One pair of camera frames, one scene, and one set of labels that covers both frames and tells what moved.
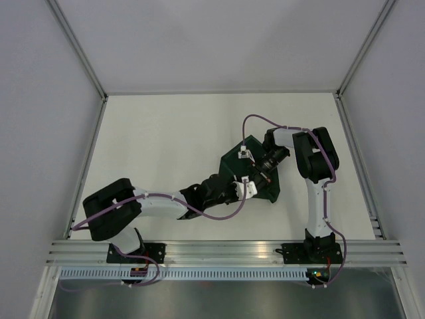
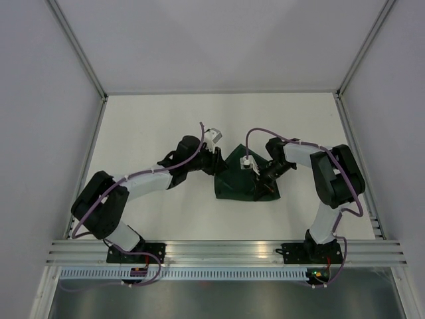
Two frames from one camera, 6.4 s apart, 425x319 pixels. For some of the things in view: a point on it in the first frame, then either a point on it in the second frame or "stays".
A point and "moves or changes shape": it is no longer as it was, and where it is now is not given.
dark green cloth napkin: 238,163 moves or changes shape
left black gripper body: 228,196 -> 207,161
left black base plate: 156,250 stays
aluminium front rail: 354,252 stays
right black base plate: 311,253 stays
